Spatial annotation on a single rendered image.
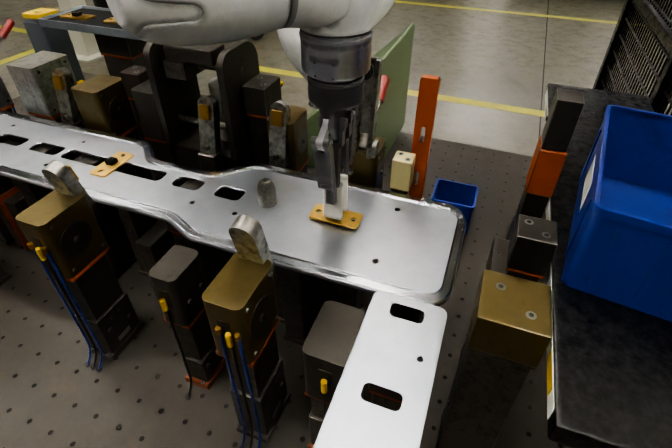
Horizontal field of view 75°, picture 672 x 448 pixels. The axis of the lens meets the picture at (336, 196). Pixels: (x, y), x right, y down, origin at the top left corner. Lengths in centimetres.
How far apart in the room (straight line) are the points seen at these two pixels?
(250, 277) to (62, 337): 58
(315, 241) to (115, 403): 48
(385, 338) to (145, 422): 49
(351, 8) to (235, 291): 36
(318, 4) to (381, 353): 40
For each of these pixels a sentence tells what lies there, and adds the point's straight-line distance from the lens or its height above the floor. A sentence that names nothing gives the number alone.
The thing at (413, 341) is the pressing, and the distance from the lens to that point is 57.
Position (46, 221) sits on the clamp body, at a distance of 78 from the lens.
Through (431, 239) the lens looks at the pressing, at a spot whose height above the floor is 100.
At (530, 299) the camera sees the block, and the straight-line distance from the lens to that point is 57.
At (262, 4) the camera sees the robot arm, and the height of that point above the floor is 136.
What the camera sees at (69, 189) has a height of 106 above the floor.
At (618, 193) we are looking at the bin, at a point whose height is 103.
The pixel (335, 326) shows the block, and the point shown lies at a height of 98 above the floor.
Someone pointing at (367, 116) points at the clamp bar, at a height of 112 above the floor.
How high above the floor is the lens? 147
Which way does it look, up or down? 37 degrees down
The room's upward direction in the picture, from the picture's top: straight up
